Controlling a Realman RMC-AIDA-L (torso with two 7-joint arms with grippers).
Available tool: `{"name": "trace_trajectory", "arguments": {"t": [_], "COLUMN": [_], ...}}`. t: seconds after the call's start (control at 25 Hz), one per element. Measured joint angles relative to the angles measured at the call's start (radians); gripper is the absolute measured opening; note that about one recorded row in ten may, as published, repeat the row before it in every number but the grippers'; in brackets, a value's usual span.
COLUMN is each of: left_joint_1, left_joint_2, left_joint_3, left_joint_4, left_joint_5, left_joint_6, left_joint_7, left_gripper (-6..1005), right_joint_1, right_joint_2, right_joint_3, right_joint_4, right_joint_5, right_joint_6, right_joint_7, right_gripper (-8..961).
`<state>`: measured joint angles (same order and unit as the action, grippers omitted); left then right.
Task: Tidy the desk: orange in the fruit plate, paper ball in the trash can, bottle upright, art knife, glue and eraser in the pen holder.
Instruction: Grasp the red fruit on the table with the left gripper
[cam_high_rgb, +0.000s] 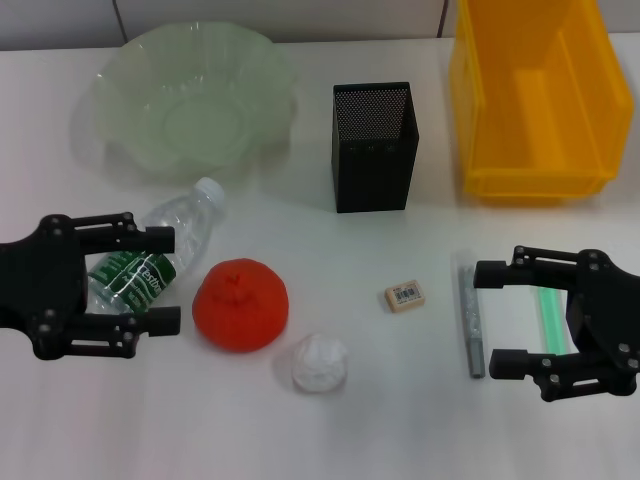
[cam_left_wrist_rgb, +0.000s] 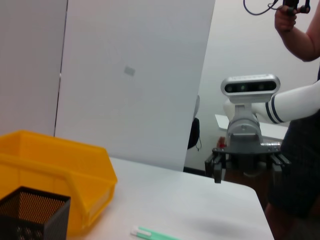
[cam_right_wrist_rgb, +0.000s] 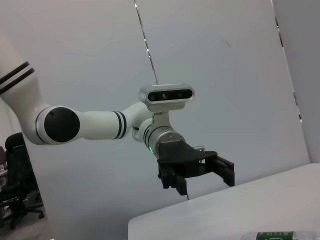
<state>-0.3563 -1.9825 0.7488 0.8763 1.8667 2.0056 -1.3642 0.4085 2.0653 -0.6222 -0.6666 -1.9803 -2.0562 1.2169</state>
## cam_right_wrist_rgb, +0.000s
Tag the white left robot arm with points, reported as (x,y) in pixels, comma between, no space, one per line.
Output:
(100,125)

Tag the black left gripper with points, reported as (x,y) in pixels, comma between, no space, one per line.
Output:
(180,155)

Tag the black office chair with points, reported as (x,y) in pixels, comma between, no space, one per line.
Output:
(17,160)

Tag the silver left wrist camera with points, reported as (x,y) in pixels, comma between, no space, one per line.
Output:
(167,96)

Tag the clear green-label water bottle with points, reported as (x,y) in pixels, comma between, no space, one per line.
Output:
(275,236)

